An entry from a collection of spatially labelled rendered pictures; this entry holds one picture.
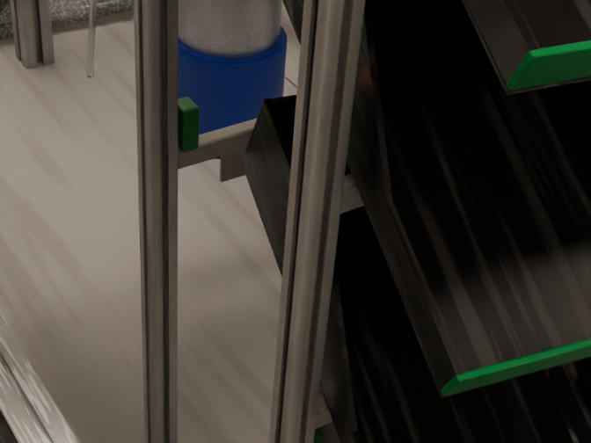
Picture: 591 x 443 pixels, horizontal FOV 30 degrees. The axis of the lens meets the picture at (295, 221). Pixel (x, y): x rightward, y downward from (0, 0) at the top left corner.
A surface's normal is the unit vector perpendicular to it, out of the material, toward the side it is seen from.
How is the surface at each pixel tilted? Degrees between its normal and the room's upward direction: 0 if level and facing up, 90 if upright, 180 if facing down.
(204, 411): 0
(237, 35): 90
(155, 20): 90
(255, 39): 90
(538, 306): 25
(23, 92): 0
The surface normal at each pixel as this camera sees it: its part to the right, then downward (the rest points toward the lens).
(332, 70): 0.54, 0.55
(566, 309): 0.22, -0.46
